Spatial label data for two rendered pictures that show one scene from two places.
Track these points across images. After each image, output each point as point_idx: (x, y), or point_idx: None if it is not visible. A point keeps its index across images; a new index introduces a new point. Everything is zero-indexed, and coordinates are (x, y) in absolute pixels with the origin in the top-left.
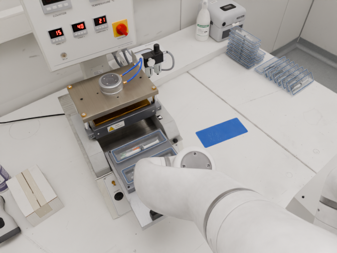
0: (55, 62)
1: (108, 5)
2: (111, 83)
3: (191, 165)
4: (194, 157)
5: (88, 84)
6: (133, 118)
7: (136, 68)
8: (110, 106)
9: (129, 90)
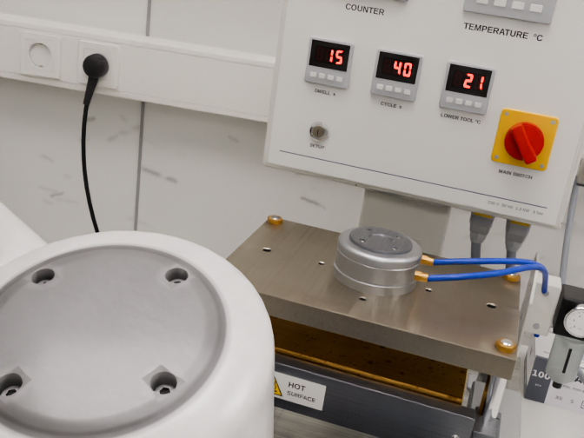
0: (288, 143)
1: (516, 45)
2: (374, 245)
3: (76, 301)
4: (146, 286)
5: (323, 240)
6: (366, 406)
7: (506, 285)
8: (312, 301)
9: (417, 308)
